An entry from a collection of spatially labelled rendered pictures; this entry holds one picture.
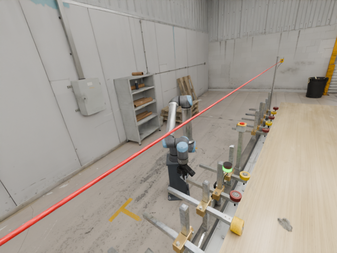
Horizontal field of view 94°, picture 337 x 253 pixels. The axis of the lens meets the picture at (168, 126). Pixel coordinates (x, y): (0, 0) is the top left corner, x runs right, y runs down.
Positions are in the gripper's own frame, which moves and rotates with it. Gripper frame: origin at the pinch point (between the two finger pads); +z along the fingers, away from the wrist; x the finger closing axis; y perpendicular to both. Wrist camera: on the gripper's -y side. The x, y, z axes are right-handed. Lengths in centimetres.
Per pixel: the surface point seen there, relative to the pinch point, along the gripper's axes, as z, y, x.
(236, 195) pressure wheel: -8.0, -42.6, 0.3
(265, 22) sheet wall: -204, 84, -775
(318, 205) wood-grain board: -8, -86, -19
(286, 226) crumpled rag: -9, -71, 8
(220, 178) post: -14.8, -29.7, -2.4
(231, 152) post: -24.2, -29.2, -27.4
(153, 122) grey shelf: 60, 239, -203
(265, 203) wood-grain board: -8, -59, -4
